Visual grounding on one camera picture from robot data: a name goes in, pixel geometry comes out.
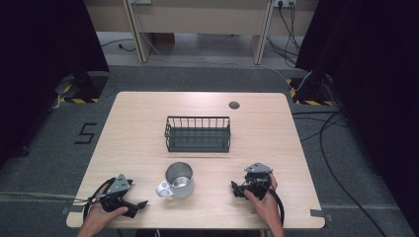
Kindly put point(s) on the person's left hand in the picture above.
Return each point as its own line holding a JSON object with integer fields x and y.
{"x": 96, "y": 212}

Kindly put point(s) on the grey tape strip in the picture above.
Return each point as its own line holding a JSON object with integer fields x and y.
{"x": 70, "y": 209}
{"x": 321, "y": 214}

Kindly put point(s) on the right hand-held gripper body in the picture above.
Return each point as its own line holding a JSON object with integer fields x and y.
{"x": 258, "y": 179}

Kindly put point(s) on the black stand base striped tape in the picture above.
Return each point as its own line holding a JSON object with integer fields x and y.
{"x": 311, "y": 94}
{"x": 89, "y": 89}

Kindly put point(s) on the white power strip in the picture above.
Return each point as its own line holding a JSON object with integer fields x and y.
{"x": 285, "y": 2}
{"x": 141, "y": 1}

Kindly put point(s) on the beige desk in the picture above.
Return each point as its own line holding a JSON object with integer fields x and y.
{"x": 197, "y": 16}

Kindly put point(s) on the black curtain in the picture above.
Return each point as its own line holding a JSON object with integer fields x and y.
{"x": 39, "y": 65}
{"x": 372, "y": 82}

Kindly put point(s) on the person's right hand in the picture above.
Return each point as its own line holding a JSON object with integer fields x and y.
{"x": 267, "y": 207}

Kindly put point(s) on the white cup with steel inside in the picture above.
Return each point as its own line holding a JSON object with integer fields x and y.
{"x": 179, "y": 189}

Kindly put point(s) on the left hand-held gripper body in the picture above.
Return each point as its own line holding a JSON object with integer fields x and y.
{"x": 118, "y": 187}

